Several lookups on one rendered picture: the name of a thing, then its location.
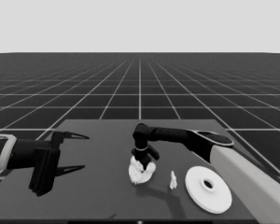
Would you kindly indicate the small white T-shaped piece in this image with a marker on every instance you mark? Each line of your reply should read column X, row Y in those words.
column 173, row 184

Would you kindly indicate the white round carrier with pins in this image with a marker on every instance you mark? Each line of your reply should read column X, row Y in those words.
column 147, row 177

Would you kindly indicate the large thick white disc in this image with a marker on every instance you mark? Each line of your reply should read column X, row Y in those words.
column 196, row 188

